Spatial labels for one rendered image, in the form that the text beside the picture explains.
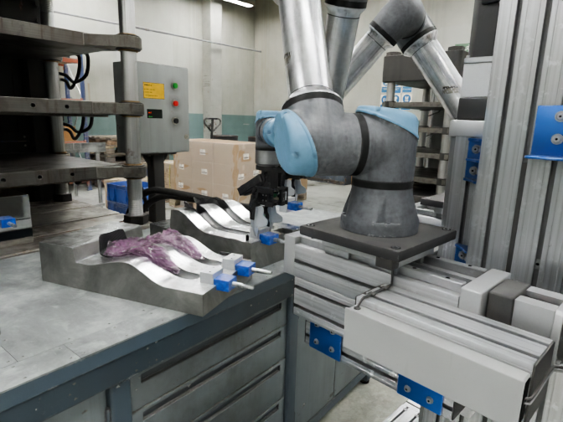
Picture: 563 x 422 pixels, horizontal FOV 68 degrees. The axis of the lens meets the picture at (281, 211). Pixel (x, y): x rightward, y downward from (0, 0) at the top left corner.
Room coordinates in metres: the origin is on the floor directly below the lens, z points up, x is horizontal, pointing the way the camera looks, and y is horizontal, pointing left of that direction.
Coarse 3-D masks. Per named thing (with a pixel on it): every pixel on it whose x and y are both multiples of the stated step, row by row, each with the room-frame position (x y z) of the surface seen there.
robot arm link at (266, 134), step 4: (268, 120) 1.11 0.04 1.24; (272, 120) 1.07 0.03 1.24; (264, 124) 1.11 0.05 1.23; (268, 124) 1.07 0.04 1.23; (272, 124) 1.06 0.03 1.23; (260, 128) 1.15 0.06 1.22; (264, 128) 1.09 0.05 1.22; (268, 128) 1.06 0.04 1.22; (272, 128) 1.05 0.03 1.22; (260, 132) 1.14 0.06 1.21; (264, 132) 1.08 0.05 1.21; (268, 132) 1.06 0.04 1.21; (272, 132) 1.05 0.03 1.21; (260, 136) 1.16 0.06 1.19; (264, 136) 1.09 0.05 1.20; (268, 136) 1.06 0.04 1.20; (272, 136) 1.05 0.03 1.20; (264, 140) 1.12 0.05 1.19; (268, 140) 1.06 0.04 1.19; (272, 140) 1.05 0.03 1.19; (268, 144) 1.09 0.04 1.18; (272, 144) 1.06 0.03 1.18
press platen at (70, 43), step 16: (0, 32) 1.44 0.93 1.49; (16, 32) 1.48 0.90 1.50; (32, 32) 1.52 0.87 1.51; (48, 32) 1.56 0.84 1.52; (64, 32) 1.60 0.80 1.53; (80, 32) 1.65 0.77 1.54; (0, 48) 1.78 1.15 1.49; (16, 48) 1.76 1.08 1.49; (32, 48) 1.75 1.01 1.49; (48, 48) 1.74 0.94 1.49; (64, 48) 1.72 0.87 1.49; (80, 48) 1.71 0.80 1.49; (96, 48) 1.70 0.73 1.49; (112, 48) 1.72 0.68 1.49; (128, 48) 1.68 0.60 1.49; (80, 64) 2.09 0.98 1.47; (64, 80) 2.19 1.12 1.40; (80, 80) 2.11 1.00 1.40
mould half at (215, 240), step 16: (176, 208) 1.39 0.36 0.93; (208, 208) 1.43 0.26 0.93; (240, 208) 1.51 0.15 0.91; (160, 224) 1.45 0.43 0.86; (176, 224) 1.37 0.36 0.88; (192, 224) 1.32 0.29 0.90; (208, 224) 1.34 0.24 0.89; (224, 224) 1.37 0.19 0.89; (240, 224) 1.39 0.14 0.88; (288, 224) 1.38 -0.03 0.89; (208, 240) 1.27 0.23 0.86; (224, 240) 1.22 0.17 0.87; (240, 240) 1.18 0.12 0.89; (256, 240) 1.18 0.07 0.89; (256, 256) 1.18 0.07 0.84; (272, 256) 1.24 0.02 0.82
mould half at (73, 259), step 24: (48, 240) 1.06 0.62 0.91; (72, 240) 1.06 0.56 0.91; (96, 240) 1.08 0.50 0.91; (192, 240) 1.16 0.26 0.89; (48, 264) 1.04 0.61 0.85; (72, 264) 1.01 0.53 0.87; (96, 264) 0.98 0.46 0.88; (120, 264) 0.95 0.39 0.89; (144, 264) 0.96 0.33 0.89; (192, 264) 1.05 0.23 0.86; (96, 288) 0.98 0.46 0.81; (120, 288) 0.95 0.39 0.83; (144, 288) 0.93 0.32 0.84; (168, 288) 0.90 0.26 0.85; (192, 288) 0.90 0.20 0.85; (192, 312) 0.88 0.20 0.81
